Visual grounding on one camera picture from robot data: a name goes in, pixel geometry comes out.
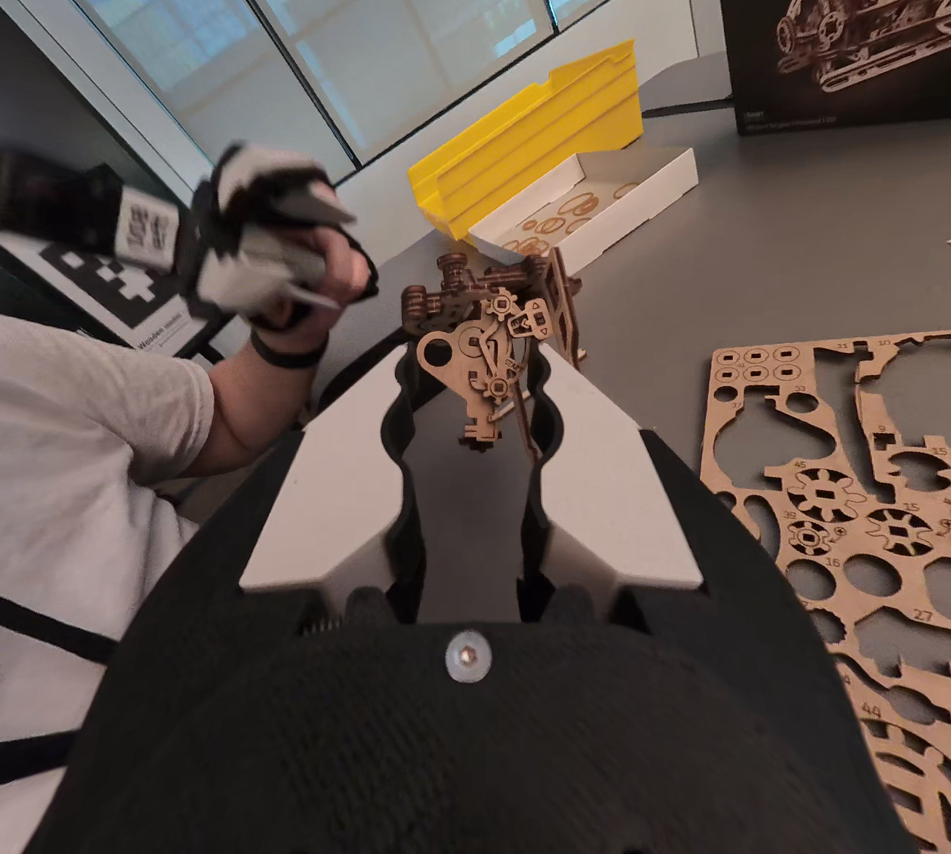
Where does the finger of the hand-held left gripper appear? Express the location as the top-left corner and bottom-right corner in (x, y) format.
(199, 236), (344, 314)
(215, 142), (359, 228)

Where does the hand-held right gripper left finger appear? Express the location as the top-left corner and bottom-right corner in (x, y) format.
(238, 345), (430, 625)

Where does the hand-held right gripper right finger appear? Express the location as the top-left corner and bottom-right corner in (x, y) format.
(515, 345), (707, 623)

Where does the wooden mechanical model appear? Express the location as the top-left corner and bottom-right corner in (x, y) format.
(401, 248), (585, 463)

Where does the wooden cut-out part sheet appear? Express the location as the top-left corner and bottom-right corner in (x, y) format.
(698, 330), (951, 854)

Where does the person's left forearm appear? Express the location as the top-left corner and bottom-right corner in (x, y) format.
(174, 349), (331, 478)

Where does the black model kit box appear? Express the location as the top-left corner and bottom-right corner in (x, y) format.
(712, 0), (951, 138)

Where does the person's left hand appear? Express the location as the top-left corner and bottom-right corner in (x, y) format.
(253, 224), (376, 346)

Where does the framed black-white marker poster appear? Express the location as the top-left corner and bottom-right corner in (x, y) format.
(0, 230), (233, 359)

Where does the black wristband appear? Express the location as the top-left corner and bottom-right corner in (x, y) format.
(249, 330), (331, 371)

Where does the window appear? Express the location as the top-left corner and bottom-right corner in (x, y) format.
(0, 0), (656, 182)

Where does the yellow plastic bin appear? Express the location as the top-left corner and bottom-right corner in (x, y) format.
(407, 39), (643, 246)

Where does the pile of rubber bands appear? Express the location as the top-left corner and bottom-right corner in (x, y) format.
(501, 181), (641, 259)

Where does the white cardboard tray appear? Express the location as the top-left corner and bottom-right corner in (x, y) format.
(468, 147), (699, 275)

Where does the black harness strap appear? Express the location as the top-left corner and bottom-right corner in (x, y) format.
(0, 597), (120, 788)

